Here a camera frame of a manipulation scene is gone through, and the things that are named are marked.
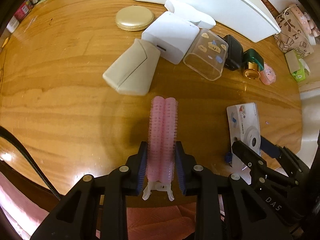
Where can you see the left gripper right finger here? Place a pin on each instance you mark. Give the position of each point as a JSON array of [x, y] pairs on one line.
[[227, 207]]

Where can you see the pink hair roller clip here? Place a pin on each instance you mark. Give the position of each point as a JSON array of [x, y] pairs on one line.
[[161, 146]]

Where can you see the green tissue pack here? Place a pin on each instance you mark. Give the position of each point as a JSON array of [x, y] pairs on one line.
[[298, 67]]

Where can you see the pink round box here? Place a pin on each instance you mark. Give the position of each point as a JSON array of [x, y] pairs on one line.
[[308, 25]]

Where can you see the beige letter print bag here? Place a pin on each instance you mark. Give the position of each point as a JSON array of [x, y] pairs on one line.
[[291, 36]]

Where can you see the white plastic storage bin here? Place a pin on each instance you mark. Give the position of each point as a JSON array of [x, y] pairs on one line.
[[207, 2]]

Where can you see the clear sticker plastic box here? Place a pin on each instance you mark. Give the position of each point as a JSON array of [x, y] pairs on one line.
[[207, 55]]

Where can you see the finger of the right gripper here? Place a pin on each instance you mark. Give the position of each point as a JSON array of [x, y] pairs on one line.
[[252, 160], [272, 150]]

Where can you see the white spray bottle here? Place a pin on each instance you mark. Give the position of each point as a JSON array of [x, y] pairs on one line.
[[13, 24]]

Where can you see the pink can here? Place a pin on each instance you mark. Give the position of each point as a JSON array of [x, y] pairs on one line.
[[23, 10]]

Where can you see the round gold compact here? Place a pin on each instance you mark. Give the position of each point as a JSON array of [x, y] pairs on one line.
[[134, 18]]

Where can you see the black power adapter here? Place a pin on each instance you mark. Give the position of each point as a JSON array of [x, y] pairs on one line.
[[234, 56]]

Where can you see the pink correction tape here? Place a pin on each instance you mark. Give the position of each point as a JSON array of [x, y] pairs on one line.
[[267, 75]]

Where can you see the white compact camera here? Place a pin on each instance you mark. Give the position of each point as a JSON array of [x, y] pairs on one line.
[[244, 125]]

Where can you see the green gold perfume bottle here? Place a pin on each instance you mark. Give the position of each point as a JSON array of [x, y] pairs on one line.
[[252, 63]]

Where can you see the beige envelope-shaped case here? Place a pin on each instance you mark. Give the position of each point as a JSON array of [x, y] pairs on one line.
[[132, 72]]

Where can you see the white square charger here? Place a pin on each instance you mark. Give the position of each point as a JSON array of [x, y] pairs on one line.
[[172, 35]]

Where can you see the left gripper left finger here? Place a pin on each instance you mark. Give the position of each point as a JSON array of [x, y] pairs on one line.
[[95, 208]]

